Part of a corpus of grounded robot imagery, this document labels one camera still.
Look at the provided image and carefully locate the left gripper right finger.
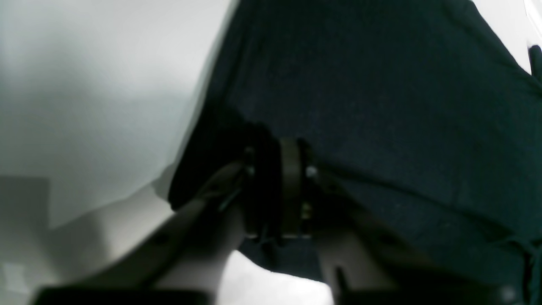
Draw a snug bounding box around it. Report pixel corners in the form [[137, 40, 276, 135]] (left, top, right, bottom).
[[279, 138, 520, 303]]

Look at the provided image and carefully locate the black T-shirt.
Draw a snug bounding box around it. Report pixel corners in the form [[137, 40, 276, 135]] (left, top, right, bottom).
[[167, 0, 542, 305]]

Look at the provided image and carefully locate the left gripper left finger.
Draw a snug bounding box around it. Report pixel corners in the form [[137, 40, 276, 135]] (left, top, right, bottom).
[[39, 147, 258, 297]]

